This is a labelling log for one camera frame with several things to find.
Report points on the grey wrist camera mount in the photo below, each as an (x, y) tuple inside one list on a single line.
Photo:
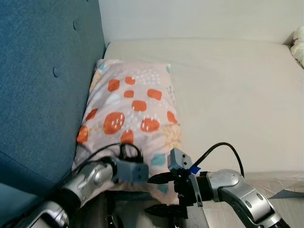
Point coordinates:
[(179, 160), (130, 170)]

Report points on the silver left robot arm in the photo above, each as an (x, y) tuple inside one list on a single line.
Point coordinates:
[(85, 183)]

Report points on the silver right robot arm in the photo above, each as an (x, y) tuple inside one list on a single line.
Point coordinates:
[(237, 190)]

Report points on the cream cartoon print blanket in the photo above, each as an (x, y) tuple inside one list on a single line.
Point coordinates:
[(298, 47)]

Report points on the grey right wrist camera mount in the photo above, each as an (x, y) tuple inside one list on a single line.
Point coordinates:
[(179, 160)]

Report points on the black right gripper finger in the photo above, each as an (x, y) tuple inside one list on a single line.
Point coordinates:
[(166, 177), (164, 211)]

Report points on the beige mattress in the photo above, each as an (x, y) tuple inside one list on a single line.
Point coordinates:
[(228, 104)]

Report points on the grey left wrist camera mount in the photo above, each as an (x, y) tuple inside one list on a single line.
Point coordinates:
[(130, 170)]

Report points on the dark teal upholstered headboard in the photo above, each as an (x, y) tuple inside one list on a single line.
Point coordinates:
[(42, 95)]

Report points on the pink pillow with orange prints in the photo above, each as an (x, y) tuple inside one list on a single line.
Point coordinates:
[(137, 109)]

